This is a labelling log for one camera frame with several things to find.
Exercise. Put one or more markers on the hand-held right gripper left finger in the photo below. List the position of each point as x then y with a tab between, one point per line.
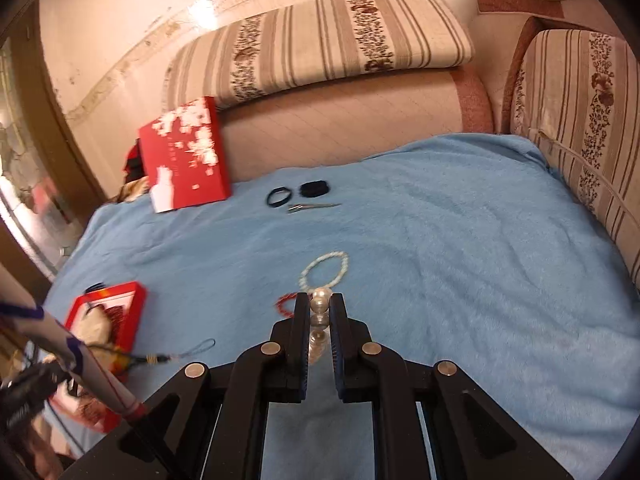
302	350

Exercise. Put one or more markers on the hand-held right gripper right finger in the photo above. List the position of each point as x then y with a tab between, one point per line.
335	355

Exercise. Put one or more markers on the cream organza scrunchie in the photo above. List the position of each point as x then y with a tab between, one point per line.
97	330

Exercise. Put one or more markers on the red plaid scrunchie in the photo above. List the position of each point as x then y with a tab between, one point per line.
115	317

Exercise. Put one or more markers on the red gift box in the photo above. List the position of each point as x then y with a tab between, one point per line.
132	310

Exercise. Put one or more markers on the blue blanket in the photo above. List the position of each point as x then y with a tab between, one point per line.
450	285

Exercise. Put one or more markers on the metal tweezers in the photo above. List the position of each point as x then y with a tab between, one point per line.
310	207

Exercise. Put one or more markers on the small black scrunchie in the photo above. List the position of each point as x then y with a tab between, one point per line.
314	189

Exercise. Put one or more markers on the red floral box lid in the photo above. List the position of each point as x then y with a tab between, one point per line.
185	160

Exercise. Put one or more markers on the leopard print cloth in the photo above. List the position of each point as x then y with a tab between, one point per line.
132	192

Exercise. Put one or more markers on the pink sofa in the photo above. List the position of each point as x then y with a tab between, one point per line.
350	125

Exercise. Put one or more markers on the glass panel door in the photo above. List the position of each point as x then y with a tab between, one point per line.
30	160

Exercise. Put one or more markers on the long striped floral cushion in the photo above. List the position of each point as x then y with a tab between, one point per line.
325	40

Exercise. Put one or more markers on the square striped floral cushion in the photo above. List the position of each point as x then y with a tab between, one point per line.
575	110

